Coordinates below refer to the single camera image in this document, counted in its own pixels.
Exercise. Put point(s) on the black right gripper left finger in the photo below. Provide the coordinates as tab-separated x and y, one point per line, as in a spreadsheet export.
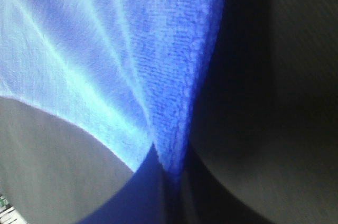
140	200

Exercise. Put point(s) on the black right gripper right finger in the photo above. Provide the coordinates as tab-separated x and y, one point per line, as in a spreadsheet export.
205	200

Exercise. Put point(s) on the blue microfibre towel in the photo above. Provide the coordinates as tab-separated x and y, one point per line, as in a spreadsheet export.
126	71

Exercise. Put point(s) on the black tablecloth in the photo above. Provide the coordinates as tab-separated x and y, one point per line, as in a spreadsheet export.
265	123

